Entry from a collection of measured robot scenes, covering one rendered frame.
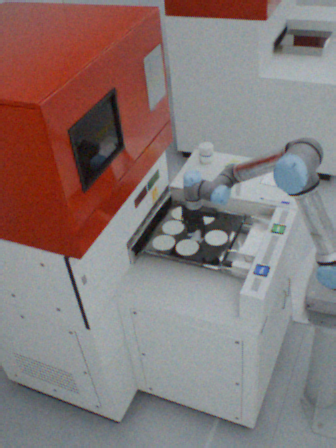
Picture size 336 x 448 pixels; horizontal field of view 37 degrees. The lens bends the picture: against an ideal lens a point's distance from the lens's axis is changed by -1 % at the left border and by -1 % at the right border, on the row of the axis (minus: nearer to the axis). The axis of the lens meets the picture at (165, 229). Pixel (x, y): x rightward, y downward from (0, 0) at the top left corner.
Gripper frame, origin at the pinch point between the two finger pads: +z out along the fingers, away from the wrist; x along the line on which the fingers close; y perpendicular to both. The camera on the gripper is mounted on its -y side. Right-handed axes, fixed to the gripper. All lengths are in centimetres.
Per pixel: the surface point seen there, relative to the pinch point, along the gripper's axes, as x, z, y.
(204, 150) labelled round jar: -47, -13, -20
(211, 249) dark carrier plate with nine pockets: 5.4, 2.1, -2.6
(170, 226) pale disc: -16.3, 2.1, 9.1
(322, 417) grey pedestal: 52, 90, -41
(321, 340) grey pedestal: 43, 38, -39
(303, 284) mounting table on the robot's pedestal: 32.4, 10.0, -32.9
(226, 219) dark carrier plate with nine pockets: -10.6, 2.1, -16.3
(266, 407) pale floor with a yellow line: 37, 92, -18
